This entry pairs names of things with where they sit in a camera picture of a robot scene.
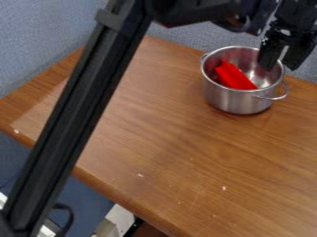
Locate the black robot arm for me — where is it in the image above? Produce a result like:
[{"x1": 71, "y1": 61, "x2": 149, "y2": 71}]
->
[{"x1": 145, "y1": 0, "x2": 317, "y2": 70}]

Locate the black cable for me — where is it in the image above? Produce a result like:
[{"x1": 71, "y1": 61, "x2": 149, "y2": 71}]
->
[{"x1": 51, "y1": 202, "x2": 75, "y2": 237}]

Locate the metal pot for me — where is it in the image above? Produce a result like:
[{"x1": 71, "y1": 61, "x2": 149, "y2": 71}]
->
[{"x1": 201, "y1": 45, "x2": 291, "y2": 115}]

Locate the white box below table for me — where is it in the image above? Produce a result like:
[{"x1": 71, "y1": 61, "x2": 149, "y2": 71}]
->
[{"x1": 0, "y1": 193, "x2": 57, "y2": 237}]

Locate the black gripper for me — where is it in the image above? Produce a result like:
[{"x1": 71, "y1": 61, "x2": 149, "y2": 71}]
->
[{"x1": 259, "y1": 21, "x2": 317, "y2": 70}]

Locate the red star-shaped block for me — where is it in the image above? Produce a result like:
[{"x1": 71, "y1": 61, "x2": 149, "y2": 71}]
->
[{"x1": 216, "y1": 61, "x2": 259, "y2": 90}]

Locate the white table bracket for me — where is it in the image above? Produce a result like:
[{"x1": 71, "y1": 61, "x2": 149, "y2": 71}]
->
[{"x1": 94, "y1": 204, "x2": 136, "y2": 237}]

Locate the dark vertical bar at left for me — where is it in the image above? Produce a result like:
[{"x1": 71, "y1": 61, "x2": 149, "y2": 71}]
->
[{"x1": 0, "y1": 0, "x2": 154, "y2": 237}]

